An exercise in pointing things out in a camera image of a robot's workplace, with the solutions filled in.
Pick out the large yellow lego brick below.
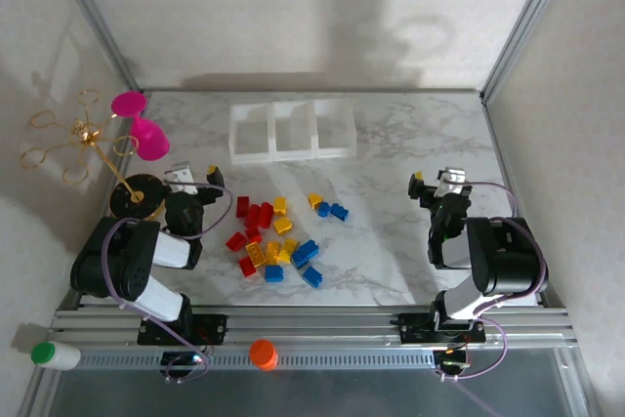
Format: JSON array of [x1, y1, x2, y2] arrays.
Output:
[[245, 242, 268, 268]]

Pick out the pink plastic goblet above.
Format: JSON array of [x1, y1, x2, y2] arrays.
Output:
[[109, 90, 171, 163]]

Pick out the small black controller board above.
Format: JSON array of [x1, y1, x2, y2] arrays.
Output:
[[160, 351, 206, 374], [434, 348, 473, 372]]

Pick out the white bottle green cap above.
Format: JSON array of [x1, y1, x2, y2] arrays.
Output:
[[29, 341, 83, 372]]

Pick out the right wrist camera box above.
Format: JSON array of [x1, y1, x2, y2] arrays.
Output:
[[436, 167, 473, 198]]

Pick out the gold wire stand black base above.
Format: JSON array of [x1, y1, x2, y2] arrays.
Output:
[[19, 88, 170, 222]]

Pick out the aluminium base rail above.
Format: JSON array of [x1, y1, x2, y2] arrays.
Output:
[[51, 303, 577, 372]]

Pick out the slotted grey cable duct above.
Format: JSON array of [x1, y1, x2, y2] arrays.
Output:
[[72, 348, 438, 370]]

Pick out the aluminium frame post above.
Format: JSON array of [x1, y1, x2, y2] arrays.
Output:
[[46, 0, 144, 92], [480, 0, 575, 99]]

